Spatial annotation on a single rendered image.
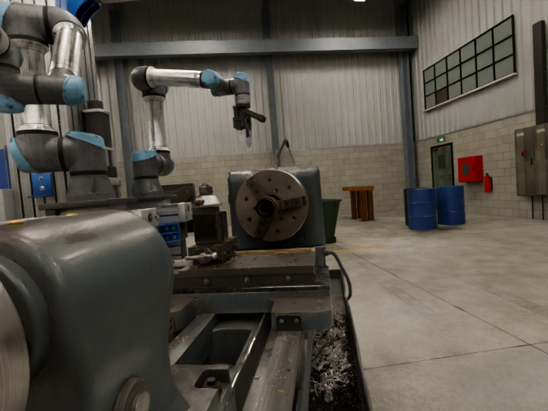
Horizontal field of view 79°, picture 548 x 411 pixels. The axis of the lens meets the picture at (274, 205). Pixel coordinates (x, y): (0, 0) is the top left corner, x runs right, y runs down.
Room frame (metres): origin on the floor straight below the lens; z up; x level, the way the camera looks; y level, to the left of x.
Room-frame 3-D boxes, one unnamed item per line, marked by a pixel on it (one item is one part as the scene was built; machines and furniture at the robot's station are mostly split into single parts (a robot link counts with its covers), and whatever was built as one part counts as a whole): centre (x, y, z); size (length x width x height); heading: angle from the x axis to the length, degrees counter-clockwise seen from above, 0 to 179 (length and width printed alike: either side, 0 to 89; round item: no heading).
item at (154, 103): (1.79, 0.59, 1.54); 0.15 x 0.12 x 0.55; 168
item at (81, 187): (1.16, 0.63, 1.21); 0.15 x 0.15 x 0.10
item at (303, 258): (0.88, 0.12, 0.95); 0.43 x 0.17 x 0.05; 81
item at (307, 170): (1.88, -0.04, 1.06); 0.59 x 0.48 x 0.39; 171
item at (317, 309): (0.83, 0.11, 0.90); 0.47 x 0.30 x 0.06; 81
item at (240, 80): (1.69, 0.12, 1.68); 0.09 x 0.08 x 0.11; 78
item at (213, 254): (0.91, 0.17, 0.99); 0.20 x 0.10 x 0.05; 171
